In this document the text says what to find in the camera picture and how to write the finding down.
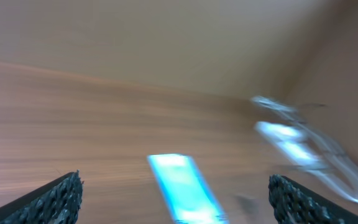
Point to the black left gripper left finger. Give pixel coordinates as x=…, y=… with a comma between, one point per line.
x=57, y=202

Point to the blue screen smartphone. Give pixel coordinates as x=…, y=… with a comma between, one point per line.
x=186, y=193

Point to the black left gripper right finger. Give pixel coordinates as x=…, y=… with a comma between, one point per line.
x=294, y=203

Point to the white power strip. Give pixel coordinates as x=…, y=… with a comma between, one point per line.
x=289, y=140

